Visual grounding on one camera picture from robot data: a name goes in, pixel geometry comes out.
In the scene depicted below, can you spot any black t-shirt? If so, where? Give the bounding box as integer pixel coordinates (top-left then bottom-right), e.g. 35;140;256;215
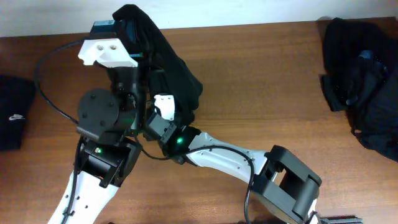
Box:
113;4;203;126

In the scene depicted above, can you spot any black clothes pile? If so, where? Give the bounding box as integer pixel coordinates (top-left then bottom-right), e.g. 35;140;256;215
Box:
321;17;397;161

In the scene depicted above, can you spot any folded black Nike garment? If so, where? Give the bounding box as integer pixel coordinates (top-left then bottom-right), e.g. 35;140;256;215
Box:
1;75;35;151

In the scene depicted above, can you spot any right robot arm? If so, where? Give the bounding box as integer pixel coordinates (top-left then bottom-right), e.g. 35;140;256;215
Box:
145;107;363;223

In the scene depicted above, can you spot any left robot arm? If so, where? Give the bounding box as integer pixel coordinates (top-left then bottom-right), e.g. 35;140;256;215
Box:
49;20;147;223

